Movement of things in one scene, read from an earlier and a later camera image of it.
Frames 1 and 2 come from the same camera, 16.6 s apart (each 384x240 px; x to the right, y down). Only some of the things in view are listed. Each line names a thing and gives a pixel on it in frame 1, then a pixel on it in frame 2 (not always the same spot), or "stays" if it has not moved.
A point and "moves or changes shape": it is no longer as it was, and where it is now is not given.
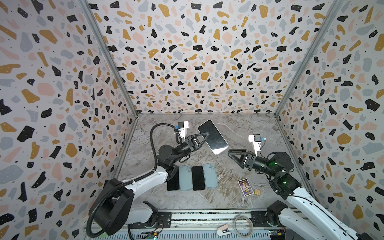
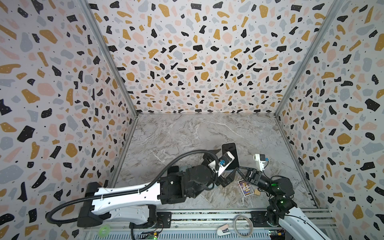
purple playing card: x=245 y=187 stays
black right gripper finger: x=239 y=151 to x=242 y=174
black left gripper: x=192 y=144 to x=226 y=180
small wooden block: x=257 y=192 stays
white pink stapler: x=223 y=230 stays
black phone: x=214 y=139 moves or changes shape
